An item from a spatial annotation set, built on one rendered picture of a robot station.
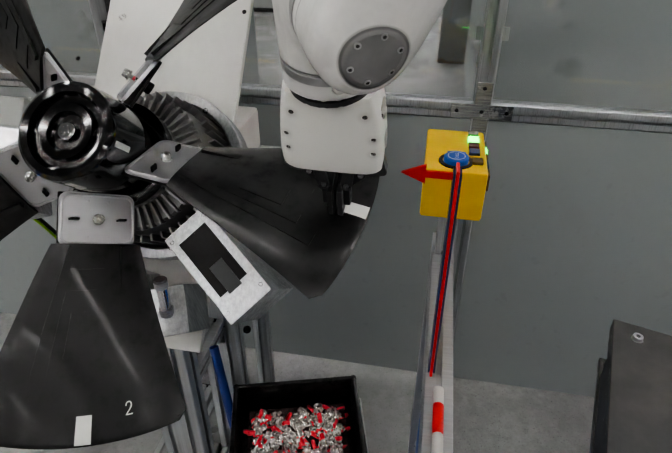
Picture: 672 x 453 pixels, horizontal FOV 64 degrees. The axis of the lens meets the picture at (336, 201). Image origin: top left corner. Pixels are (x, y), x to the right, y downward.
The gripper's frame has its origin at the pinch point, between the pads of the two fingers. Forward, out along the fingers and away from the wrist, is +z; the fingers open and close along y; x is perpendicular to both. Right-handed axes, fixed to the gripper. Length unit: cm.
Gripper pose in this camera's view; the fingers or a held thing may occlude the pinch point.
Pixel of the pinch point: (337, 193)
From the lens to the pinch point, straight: 59.4
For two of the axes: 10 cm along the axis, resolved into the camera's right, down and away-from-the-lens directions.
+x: -1.7, 7.5, -6.4
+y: -9.8, -1.0, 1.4
